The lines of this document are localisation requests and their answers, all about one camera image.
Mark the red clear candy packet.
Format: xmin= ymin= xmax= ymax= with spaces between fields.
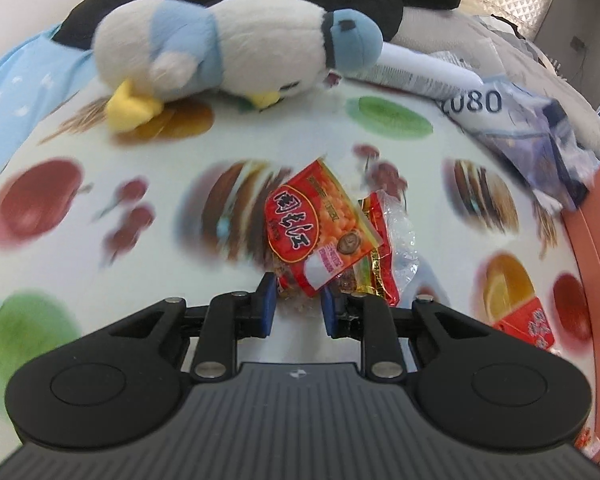
xmin=357 ymin=191 xmax=421 ymax=308

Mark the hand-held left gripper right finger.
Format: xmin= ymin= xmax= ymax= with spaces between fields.
xmin=321 ymin=287 xmax=491 ymax=381

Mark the blue star bedsheet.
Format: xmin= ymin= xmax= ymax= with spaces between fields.
xmin=0 ymin=25 xmax=96 ymax=136

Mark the grey quilt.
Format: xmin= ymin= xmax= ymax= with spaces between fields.
xmin=395 ymin=10 xmax=600 ymax=161

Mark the white tube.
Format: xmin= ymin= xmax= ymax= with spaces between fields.
xmin=350 ymin=42 xmax=486 ymax=101

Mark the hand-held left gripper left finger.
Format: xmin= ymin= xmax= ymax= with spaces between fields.
xmin=107 ymin=272 xmax=276 ymax=381

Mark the red bean snack packet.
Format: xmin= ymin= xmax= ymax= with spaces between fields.
xmin=265 ymin=157 xmax=383 ymax=298

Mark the fruit print tablecloth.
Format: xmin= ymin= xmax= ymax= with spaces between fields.
xmin=0 ymin=55 xmax=600 ymax=411

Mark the red packet white print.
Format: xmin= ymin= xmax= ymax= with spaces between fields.
xmin=492 ymin=297 xmax=556 ymax=351

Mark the white blue plush duck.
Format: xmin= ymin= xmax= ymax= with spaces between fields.
xmin=92 ymin=0 xmax=383 ymax=133

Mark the white blue plastic bag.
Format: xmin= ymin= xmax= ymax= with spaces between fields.
xmin=440 ymin=50 xmax=596 ymax=211

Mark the grey shelf cabinet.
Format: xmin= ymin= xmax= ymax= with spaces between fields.
xmin=532 ymin=0 xmax=600 ymax=111

